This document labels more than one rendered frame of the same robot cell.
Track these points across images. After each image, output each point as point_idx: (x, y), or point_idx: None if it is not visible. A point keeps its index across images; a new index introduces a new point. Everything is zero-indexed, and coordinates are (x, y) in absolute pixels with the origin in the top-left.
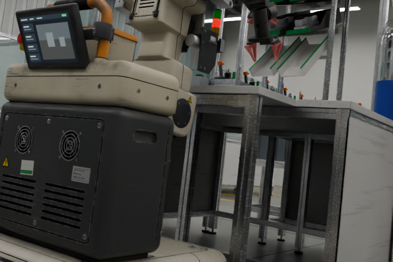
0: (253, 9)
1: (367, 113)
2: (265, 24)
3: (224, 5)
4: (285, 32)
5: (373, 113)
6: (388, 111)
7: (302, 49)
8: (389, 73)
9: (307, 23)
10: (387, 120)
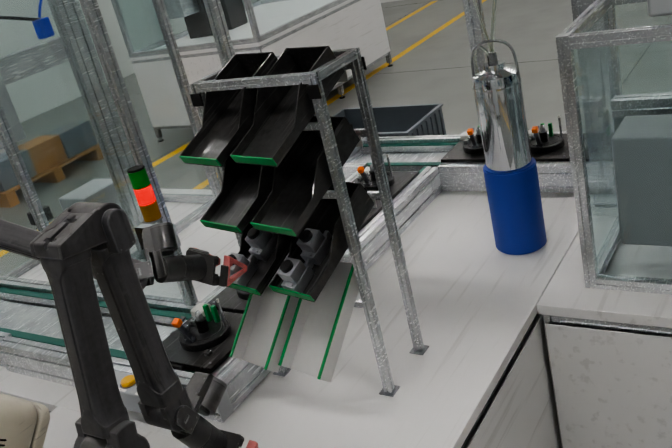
0: (188, 280)
1: (463, 439)
2: (208, 444)
3: None
4: (270, 278)
5: (477, 410)
6: (516, 228)
7: None
8: (501, 161)
9: (304, 269)
10: (508, 355)
